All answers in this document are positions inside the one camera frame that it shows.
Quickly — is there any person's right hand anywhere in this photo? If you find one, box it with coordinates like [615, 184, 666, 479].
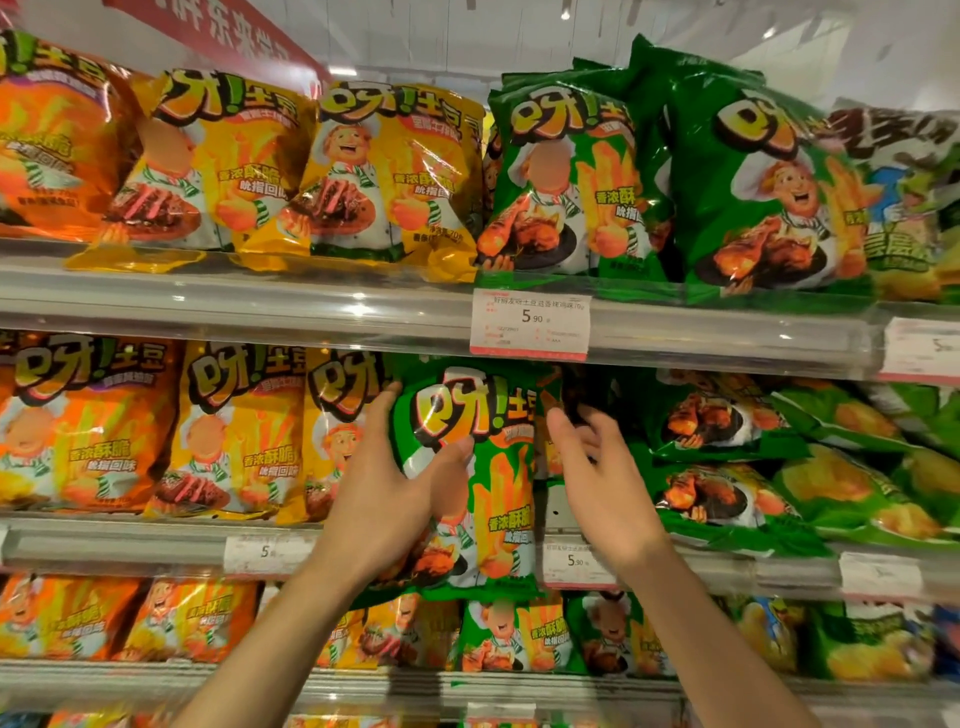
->
[546, 405, 672, 579]

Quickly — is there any person's left hand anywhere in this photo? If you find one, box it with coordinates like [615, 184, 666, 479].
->
[318, 381, 476, 594]

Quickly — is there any green chicken snack packet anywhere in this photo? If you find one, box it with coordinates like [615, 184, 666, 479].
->
[453, 594, 576, 675]
[651, 459, 832, 558]
[643, 369, 813, 463]
[566, 591, 678, 680]
[351, 356, 565, 607]
[628, 33, 877, 309]
[474, 71, 676, 291]

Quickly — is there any person's right forearm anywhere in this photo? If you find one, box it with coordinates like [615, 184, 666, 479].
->
[618, 536, 820, 728]

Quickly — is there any person's left forearm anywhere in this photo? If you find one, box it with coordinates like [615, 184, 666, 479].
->
[171, 551, 376, 728]

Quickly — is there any white red-edged price tag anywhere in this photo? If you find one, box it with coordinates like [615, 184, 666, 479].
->
[222, 533, 318, 578]
[876, 316, 960, 387]
[837, 552, 926, 600]
[540, 542, 622, 591]
[469, 288, 593, 363]

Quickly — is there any yellow steak snack packet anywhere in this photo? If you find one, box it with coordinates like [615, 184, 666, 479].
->
[315, 594, 463, 672]
[144, 341, 310, 523]
[240, 79, 486, 284]
[66, 67, 318, 273]
[276, 347, 400, 526]

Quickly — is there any clear-fronted metal shelf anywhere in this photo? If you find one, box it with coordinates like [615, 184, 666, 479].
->
[0, 511, 960, 606]
[0, 658, 960, 723]
[0, 238, 960, 384]

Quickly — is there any light green chips packet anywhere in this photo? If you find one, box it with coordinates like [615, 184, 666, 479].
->
[825, 97, 960, 303]
[718, 596, 810, 676]
[771, 381, 960, 460]
[774, 444, 960, 550]
[806, 602, 939, 684]

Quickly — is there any orange snack packet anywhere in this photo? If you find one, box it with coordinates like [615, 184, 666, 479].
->
[0, 30, 145, 243]
[112, 579, 261, 666]
[0, 332, 183, 516]
[0, 574, 145, 663]

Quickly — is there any blue snack packet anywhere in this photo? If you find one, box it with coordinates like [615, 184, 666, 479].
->
[932, 604, 960, 681]

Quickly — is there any red hanging sign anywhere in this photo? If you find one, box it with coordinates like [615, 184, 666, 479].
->
[101, 0, 333, 85]

